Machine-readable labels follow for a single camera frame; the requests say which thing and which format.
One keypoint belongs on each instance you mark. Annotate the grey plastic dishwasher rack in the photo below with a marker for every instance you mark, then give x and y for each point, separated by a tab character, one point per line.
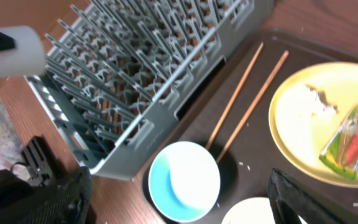
116	80

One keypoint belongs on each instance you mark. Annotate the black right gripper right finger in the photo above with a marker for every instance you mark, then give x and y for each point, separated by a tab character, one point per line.
291	202

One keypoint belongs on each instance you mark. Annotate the left wooden chopstick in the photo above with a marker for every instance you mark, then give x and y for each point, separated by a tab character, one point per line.
233	97

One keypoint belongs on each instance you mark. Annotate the green snack wrapper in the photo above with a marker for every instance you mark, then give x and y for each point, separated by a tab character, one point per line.
341	152

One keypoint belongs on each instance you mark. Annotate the right wooden chopstick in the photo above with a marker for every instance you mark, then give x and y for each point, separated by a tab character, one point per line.
254	103

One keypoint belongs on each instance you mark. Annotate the yellow round plate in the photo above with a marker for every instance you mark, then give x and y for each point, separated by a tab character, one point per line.
301	145

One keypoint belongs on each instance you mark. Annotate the wooden chopstick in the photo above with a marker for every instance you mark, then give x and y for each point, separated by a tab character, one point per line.
233	97
254	103

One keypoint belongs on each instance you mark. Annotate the light blue bowl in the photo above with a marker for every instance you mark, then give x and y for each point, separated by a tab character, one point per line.
184	181

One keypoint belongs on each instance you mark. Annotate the white plastic cup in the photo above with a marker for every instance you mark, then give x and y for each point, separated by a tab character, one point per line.
27	58

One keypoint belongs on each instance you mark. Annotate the white bowl with food scraps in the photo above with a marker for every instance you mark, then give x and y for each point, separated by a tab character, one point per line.
254	210

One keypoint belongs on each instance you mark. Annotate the dark brown serving tray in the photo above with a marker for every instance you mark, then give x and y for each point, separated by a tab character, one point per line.
246	168

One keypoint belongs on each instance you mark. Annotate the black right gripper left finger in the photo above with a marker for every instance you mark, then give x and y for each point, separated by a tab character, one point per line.
65	201

